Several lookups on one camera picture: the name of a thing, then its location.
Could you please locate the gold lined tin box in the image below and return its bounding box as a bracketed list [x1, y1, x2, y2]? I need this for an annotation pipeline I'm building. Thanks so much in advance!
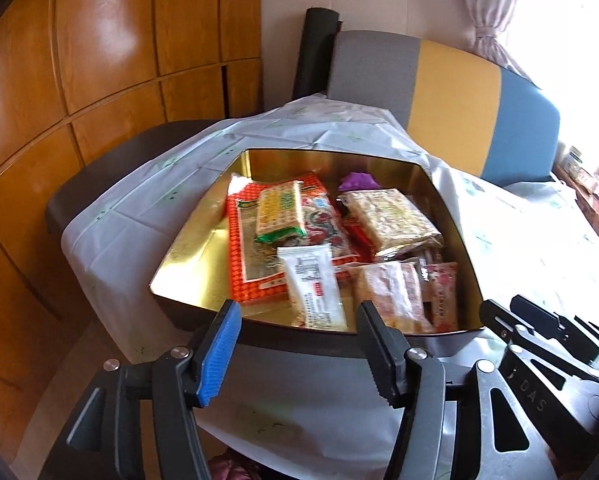
[149, 149, 485, 348]

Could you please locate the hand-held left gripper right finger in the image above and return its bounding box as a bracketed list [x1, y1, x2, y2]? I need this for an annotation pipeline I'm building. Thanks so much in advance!
[357, 300, 547, 480]

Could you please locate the window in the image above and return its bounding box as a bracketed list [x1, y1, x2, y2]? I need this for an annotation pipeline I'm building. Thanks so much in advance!
[504, 0, 599, 161]

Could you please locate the white green printed tablecloth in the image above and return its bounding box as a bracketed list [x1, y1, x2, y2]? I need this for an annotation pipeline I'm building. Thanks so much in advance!
[62, 92, 599, 480]

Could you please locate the tied beige curtain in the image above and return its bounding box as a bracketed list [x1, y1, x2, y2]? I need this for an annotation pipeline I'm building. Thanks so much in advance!
[462, 0, 535, 78]

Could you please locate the purple candy packet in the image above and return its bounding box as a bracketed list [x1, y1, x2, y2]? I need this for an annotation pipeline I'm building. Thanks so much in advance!
[338, 172, 377, 193]

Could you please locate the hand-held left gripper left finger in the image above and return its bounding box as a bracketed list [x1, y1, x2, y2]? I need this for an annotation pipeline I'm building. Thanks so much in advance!
[39, 300, 242, 480]

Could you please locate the green edged cracker packet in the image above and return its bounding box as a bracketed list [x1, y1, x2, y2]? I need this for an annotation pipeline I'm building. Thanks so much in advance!
[236, 180, 307, 245]

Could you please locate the orange patterned snack bag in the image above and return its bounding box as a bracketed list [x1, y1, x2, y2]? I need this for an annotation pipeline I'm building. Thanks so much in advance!
[226, 172, 360, 306]

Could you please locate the puffed rice cracker packet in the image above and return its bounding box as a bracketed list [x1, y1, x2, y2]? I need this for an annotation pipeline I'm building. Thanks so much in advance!
[339, 188, 443, 256]

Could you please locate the white snack packet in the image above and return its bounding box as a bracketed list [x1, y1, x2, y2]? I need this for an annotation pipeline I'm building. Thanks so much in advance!
[276, 242, 349, 331]

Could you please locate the wooden desk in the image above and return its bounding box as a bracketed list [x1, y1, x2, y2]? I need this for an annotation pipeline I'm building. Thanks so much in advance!
[552, 160, 599, 241]

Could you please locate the red candy packet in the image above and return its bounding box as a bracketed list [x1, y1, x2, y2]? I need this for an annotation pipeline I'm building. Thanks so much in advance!
[337, 210, 380, 263]

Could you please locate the peanut brittle packet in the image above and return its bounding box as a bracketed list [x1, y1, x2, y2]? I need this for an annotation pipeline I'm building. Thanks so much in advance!
[352, 260, 433, 335]

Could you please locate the magenta quilted garment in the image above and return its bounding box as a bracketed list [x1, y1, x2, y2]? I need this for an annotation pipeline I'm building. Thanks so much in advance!
[206, 452, 265, 480]

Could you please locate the pink red snack packet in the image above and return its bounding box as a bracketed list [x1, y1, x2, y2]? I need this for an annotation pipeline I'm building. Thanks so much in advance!
[422, 261, 460, 335]

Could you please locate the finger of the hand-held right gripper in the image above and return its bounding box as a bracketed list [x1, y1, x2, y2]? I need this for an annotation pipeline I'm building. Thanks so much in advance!
[510, 295, 599, 361]
[479, 300, 599, 377]

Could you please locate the black rolled mat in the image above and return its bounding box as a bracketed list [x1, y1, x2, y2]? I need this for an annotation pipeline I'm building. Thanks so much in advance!
[292, 7, 343, 101]

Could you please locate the wooden wardrobe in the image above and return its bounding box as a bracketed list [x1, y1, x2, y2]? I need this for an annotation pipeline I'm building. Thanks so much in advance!
[0, 0, 265, 461]

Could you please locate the grey yellow blue headboard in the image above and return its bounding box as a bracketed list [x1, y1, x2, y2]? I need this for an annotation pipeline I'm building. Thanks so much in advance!
[327, 30, 561, 186]

